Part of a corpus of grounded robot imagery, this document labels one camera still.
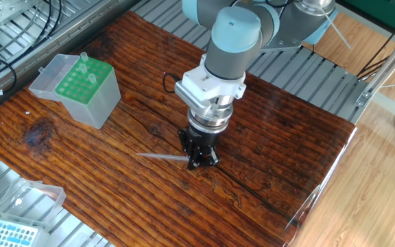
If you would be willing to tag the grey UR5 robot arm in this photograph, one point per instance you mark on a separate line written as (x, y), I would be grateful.
(235, 34)

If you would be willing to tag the silver perforated metal plate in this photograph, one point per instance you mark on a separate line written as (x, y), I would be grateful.
(5, 8)

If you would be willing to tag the small pipette tip box, clear lid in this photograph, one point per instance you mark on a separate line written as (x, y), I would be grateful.
(5, 236)

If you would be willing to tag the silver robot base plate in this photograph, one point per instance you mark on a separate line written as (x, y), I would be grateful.
(283, 43)

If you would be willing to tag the green-topped large tip holder box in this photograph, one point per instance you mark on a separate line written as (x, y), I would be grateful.
(91, 106)

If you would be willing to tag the brown wooden board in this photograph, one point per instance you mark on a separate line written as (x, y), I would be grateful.
(132, 212)

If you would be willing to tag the aluminium frame post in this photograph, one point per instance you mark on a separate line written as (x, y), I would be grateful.
(389, 63)

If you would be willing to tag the clear pipette tip in holder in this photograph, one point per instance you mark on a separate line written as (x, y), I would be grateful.
(82, 68)
(84, 57)
(92, 78)

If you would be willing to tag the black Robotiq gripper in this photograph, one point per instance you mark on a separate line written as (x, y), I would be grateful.
(201, 139)

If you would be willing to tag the clear large pipette tip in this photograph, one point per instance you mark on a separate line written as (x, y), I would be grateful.
(163, 157)

